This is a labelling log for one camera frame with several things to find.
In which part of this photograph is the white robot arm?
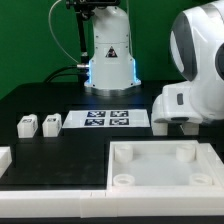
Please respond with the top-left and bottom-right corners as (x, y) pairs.
(85, 0), (224, 124)

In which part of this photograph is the white square tabletop part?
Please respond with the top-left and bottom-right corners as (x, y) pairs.
(107, 140), (224, 198)

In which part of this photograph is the black cable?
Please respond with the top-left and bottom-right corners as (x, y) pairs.
(44, 65), (88, 84)

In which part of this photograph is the black camera stand pole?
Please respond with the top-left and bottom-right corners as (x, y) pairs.
(66, 0), (95, 64)

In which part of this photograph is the white U-shaped fence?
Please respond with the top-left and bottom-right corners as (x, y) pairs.
(0, 142), (224, 219)

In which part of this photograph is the grey cable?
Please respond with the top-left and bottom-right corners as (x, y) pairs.
(48, 0), (81, 64)

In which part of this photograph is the white sheet with tags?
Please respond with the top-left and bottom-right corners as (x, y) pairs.
(63, 109), (150, 129)

